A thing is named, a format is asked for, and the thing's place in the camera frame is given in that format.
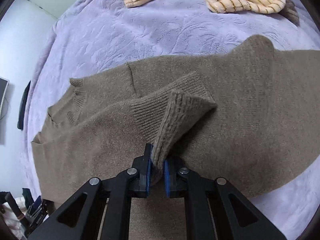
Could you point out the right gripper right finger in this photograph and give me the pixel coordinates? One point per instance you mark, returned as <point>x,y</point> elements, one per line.
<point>215,209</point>

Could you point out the dark green folded clothes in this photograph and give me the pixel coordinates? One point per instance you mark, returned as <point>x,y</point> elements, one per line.
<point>26,193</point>

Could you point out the lavender bed blanket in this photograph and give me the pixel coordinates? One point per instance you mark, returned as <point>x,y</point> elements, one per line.
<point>94,36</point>

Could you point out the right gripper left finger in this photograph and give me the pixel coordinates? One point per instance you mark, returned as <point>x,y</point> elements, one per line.
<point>100,209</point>

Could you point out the brown knit sweater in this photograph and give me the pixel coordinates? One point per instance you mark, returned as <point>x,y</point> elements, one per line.
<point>251,116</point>

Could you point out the white crumpled garment on floor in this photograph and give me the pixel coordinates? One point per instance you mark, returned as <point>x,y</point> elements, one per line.
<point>11,220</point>

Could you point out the wall-mounted television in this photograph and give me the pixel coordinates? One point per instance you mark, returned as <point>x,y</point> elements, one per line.
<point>4,83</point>

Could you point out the black folded garment on bed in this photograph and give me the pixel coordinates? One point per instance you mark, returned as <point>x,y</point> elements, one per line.
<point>20,123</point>

